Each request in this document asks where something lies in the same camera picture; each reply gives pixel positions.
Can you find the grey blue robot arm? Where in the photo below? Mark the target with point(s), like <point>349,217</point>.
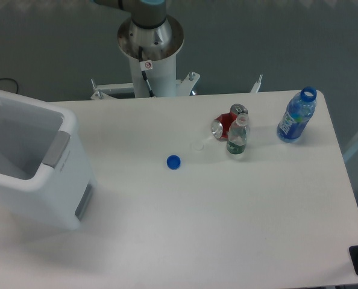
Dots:
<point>145,14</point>

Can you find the blue bottle cap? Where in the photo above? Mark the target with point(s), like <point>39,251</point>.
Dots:
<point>173,162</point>

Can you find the crushed red soda can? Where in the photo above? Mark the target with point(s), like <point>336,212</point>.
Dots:
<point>221,124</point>

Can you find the white trash can body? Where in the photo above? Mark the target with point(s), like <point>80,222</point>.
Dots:
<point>45,173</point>

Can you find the clear green label bottle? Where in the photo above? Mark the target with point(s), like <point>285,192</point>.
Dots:
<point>238,134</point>

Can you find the blue drink bottle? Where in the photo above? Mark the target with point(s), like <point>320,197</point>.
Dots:
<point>299,111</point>

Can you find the white table frame bracket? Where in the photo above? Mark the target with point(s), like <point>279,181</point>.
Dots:
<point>107,91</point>

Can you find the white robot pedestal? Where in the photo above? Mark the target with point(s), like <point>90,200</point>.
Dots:
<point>153,51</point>

